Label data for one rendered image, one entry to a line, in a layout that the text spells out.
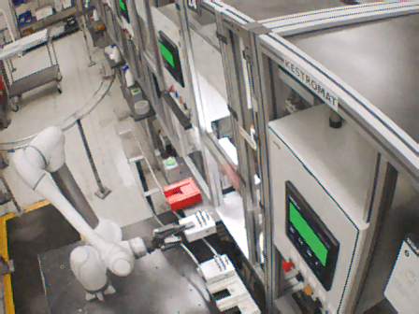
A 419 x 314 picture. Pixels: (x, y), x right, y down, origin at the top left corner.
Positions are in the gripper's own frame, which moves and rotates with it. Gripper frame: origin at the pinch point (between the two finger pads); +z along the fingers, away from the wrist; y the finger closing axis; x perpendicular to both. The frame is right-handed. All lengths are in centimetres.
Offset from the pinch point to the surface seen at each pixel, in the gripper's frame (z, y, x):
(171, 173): 7.1, -4.5, 44.0
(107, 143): -16, -103, 240
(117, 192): -22, -104, 165
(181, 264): -5.9, -36.1, 11.9
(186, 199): 8.0, -8.7, 27.2
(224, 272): 6.6, -11.5, -20.7
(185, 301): -13.0, -36.1, -11.6
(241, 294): 8.5, -16.0, -33.0
